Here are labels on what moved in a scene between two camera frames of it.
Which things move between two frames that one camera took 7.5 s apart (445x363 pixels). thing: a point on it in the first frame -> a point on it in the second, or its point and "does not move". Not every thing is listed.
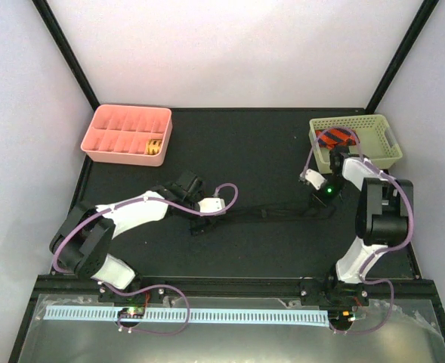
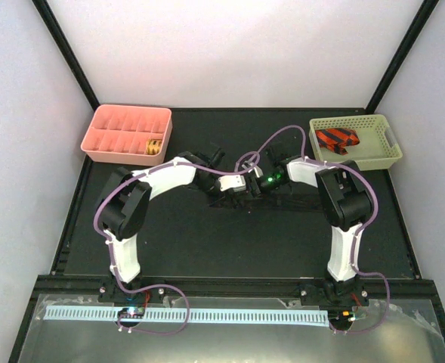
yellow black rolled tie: x=152 y=146 does not move
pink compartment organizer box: x=119 y=134 does not move
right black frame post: x=412 y=34 does not move
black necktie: x=319 y=212 -> x=285 y=200
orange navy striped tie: x=333 y=138 does not move
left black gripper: x=193 y=224 -> x=226 y=197
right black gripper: x=323 y=200 -> x=262 y=191
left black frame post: x=50 y=24 does not move
